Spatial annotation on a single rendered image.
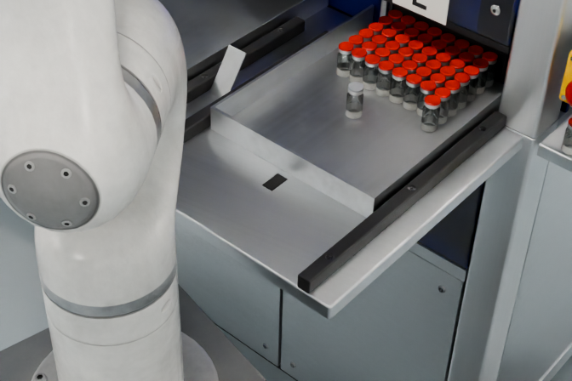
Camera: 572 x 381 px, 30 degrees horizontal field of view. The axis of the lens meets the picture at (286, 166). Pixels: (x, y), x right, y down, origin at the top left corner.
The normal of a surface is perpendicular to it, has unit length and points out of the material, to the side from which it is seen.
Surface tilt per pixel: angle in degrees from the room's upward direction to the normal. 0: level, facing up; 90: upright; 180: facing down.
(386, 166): 0
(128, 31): 27
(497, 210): 90
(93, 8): 63
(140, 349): 90
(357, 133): 0
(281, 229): 0
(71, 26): 67
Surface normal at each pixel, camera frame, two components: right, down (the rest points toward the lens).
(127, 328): 0.38, 0.60
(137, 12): 0.54, -0.63
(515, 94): -0.65, 0.47
